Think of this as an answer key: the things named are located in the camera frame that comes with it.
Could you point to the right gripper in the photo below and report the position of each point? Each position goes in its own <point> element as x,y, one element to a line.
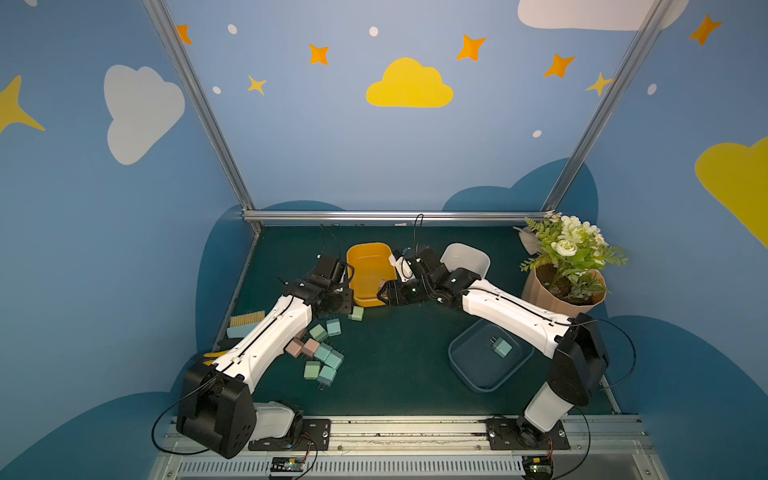
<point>395,291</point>

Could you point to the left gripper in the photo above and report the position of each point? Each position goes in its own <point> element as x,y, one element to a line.
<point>339,300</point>

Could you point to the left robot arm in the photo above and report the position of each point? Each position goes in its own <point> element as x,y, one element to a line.
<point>216,408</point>

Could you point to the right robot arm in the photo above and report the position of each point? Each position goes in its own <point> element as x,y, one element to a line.
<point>575,347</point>

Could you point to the white storage box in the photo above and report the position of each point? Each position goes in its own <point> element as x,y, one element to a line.
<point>459,255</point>

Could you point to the yellow storage box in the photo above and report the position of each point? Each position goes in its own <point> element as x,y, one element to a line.
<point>372,269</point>

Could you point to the clear blue storage box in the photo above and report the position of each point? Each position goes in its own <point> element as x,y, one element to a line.
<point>478,367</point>

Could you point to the green plug middle pile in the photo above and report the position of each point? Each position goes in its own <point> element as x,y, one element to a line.
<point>319,333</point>

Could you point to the pink plug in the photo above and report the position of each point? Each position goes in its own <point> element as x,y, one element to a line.
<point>294,348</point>
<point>310,347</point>

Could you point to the blue plug centre pile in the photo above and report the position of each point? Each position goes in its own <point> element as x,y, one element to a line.
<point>322,353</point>

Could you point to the blue plug pile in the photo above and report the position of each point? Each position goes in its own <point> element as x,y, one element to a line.
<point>334,359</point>
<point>322,353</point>

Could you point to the blue plug right pile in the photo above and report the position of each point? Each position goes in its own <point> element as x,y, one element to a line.
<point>334,359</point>

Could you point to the blue plug bottom middle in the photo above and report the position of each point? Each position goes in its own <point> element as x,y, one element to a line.
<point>326,376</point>

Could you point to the potted artificial plant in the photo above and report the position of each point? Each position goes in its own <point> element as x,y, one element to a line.
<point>565,271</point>

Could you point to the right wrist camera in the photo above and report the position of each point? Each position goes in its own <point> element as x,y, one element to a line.
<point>401,267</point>

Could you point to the brush with blue handle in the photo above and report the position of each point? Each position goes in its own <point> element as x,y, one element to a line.
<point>241,325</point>

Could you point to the aluminium frame rail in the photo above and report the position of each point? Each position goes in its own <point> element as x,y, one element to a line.
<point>385,216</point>

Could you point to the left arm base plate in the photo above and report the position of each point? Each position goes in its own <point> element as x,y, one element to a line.
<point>297,438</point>

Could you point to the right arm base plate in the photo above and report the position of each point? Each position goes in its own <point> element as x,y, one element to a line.
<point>509,434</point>

